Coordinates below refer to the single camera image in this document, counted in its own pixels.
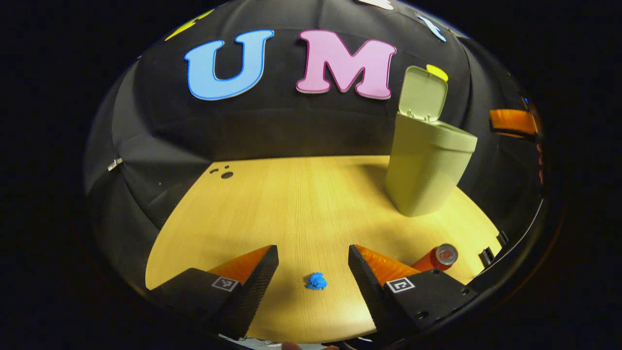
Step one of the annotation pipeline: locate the blue paper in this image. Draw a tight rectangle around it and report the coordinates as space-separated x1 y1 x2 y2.
305 272 328 291

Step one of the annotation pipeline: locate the red pop can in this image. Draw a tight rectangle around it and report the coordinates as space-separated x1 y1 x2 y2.
411 244 459 273

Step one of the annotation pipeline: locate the wooden desktop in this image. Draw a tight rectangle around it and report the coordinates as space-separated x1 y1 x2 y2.
145 156 503 343

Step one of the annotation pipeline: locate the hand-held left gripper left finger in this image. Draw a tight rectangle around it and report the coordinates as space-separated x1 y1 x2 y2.
148 245 280 341

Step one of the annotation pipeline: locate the black backdrop cloth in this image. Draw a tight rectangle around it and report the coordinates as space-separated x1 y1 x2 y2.
84 0 547 292

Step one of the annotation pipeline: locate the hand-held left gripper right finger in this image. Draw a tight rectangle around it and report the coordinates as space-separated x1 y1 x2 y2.
347 245 482 343

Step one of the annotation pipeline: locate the pale green desktop garbage bin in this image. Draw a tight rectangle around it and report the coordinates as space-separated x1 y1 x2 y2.
385 66 478 217

